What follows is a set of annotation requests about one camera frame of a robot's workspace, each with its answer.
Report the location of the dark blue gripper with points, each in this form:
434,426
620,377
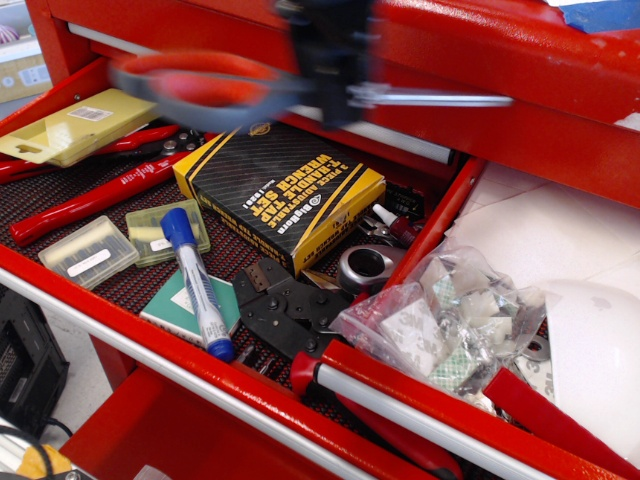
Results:
331,42

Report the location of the red grey handled scissors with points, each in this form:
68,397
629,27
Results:
216,91

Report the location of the black yellow tap wrench box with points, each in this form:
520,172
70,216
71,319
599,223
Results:
288,193

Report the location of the red threadlocker bottle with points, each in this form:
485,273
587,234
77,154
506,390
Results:
400,228

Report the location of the red tool chest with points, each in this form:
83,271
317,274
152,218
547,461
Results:
574,120

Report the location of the silver round tape measure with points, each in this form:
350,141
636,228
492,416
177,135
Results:
367,268

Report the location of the blue capped white marker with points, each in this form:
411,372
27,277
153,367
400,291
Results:
177,230

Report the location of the green tinted plastic case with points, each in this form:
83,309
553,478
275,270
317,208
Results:
146,235

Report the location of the yellow plastic case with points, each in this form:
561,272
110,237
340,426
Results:
78,131

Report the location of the clear bag of adhesive mounts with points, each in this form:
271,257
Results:
452,323

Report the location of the green white small box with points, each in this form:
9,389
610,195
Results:
171,310

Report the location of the clear plastic bit case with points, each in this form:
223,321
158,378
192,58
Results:
91,255

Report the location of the white dome shaped object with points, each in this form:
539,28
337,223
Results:
594,342

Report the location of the black box on floor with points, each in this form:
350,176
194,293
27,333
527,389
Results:
33,368

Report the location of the yellow sponge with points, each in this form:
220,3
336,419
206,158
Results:
33,466

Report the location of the red handled pliers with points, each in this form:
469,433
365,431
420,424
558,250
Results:
162,147

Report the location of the black crimping tool red handle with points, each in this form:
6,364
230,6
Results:
293,318

